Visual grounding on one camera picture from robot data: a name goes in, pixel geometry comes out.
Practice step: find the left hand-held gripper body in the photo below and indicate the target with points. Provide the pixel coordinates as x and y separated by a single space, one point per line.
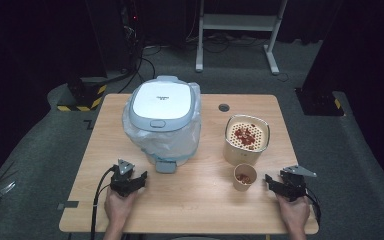
122 181

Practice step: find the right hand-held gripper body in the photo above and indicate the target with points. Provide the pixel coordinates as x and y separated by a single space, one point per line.
293 186

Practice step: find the dried red date slices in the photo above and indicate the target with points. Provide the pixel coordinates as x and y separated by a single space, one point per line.
244 179

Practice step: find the paper cup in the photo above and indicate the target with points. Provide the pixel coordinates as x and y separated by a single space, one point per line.
241 186

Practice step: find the beige strainer container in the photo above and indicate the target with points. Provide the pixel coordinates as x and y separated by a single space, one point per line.
240 156

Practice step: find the person's left hand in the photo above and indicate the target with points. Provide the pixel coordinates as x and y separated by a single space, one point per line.
119 207

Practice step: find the person's right hand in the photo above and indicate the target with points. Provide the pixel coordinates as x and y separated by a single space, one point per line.
294 213

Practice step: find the clear plastic bin liner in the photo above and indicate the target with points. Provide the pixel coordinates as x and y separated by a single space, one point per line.
166 143

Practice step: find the pile of red date pieces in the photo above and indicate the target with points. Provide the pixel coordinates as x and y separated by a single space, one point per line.
245 137

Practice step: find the grey tape strip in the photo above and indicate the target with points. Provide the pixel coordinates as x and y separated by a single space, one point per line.
69 205

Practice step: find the white pedal trash can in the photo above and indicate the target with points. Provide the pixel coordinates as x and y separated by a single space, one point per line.
161 100

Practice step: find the black yellow striped stand base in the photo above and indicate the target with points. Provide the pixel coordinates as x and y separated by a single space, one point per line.
85 95

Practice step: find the dark equipment rack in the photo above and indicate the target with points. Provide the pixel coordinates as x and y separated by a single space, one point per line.
131 30

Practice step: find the white metal stand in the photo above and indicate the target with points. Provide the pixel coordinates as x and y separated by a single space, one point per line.
238 22

